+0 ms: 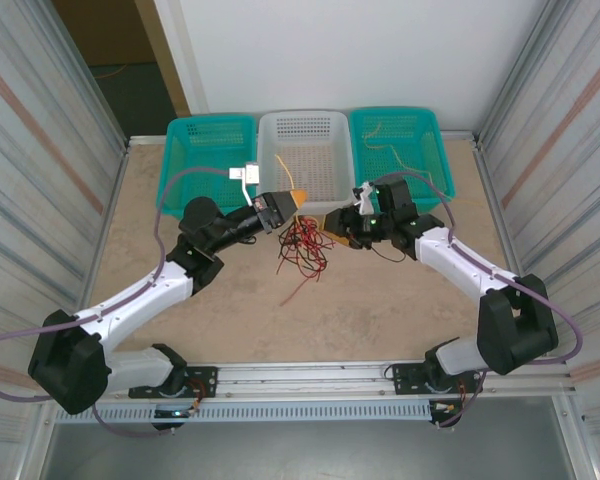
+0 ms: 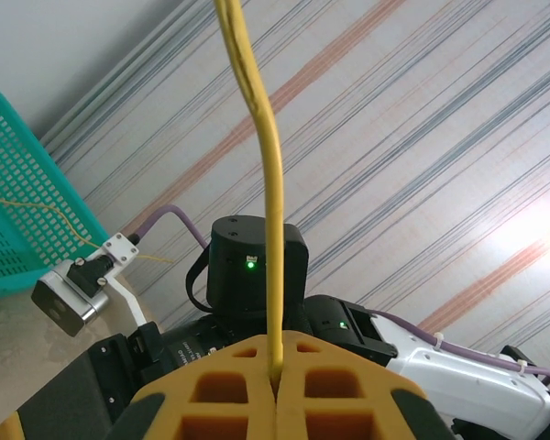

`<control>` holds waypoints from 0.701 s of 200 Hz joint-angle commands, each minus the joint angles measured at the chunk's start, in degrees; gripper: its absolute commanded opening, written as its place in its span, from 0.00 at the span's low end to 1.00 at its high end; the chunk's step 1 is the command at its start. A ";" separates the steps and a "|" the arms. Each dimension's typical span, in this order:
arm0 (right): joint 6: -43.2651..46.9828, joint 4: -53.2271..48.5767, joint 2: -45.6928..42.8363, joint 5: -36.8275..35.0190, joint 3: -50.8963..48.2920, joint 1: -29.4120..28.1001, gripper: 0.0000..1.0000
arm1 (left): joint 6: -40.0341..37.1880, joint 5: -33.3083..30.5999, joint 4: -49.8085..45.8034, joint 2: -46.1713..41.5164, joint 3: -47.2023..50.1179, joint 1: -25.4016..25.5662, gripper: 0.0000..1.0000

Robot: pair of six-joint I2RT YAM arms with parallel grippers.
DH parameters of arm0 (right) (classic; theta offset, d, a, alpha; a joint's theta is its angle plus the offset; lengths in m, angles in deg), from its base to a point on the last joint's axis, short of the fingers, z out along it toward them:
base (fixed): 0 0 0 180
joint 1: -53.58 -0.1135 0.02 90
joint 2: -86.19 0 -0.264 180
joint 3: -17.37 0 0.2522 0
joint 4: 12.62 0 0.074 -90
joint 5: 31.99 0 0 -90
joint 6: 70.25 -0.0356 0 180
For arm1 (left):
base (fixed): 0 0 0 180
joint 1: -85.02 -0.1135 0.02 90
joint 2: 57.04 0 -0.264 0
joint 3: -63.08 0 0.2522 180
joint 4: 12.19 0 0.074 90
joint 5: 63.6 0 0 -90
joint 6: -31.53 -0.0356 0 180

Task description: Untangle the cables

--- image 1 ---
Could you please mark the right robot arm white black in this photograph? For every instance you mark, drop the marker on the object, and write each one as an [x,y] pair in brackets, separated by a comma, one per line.
[460,260]

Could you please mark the white plastic basket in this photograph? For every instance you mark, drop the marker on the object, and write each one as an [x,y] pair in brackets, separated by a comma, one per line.
[320,165]

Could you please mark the teal plastic basket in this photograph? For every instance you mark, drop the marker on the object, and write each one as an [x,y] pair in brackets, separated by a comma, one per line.
[410,150]
[205,150]

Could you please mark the small controller circuit board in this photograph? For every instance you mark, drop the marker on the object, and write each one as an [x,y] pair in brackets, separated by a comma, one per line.
[445,409]
[175,413]

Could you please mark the brown wooden door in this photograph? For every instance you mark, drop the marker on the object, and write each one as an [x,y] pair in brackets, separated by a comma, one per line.
[110,30]

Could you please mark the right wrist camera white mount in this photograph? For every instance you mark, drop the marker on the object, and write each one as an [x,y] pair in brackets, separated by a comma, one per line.
[364,200]

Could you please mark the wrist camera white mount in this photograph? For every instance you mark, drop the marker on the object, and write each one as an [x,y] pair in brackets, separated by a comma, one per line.
[364,200]
[250,172]

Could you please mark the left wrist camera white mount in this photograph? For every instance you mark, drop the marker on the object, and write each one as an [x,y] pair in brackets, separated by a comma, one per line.
[250,172]

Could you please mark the aluminium mounting rail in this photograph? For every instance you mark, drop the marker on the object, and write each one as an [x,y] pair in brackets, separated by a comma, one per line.
[305,375]

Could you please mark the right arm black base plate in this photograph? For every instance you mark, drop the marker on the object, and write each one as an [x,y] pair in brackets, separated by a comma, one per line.
[407,377]

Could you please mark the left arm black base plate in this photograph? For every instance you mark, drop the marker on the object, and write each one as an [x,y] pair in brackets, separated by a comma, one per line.
[202,382]

